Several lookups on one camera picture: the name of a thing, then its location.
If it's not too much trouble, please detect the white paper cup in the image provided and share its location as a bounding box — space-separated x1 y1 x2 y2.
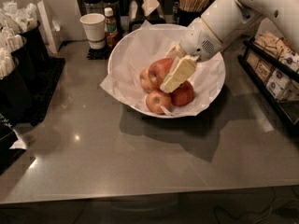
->
80 13 106 49

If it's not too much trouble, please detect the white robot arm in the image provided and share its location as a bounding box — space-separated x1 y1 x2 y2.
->
160 0 299 93

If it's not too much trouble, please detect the black tray at left edge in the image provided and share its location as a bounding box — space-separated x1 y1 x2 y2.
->
0 116 26 175

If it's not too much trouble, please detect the black cutlery cup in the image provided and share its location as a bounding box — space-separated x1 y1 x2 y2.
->
0 27 36 90
0 48 33 120
0 1 50 70

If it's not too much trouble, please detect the red apple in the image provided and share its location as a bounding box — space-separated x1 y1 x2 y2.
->
139 67 155 93
171 81 194 106
146 90 172 115
148 58 174 88

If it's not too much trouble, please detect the small black coaster mat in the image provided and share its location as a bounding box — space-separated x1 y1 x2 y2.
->
87 47 112 60

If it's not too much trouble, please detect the black cutlery cup rear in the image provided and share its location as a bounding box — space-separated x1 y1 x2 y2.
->
0 1 50 70

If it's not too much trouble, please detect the black cutlery cup front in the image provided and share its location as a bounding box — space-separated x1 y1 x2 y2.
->
0 48 33 120

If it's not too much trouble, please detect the white bowl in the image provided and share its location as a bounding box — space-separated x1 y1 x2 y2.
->
107 23 227 119

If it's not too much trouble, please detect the black cutlery cup middle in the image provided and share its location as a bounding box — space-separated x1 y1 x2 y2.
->
0 27 36 90

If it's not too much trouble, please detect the black condiment packet rack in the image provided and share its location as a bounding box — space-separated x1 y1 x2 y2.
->
237 31 299 136

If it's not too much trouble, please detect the black napkin holder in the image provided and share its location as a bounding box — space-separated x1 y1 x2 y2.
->
128 0 166 32

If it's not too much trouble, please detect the black cup of wooden stirrers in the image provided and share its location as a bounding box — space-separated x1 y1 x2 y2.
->
178 0 209 26

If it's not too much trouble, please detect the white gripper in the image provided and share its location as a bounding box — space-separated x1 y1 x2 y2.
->
160 18 222 93

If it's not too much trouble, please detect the small brown sauce bottle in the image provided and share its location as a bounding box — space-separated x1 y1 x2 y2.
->
104 7 120 49

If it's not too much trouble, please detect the white paper bowl liner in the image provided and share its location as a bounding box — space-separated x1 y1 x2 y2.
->
99 21 226 117

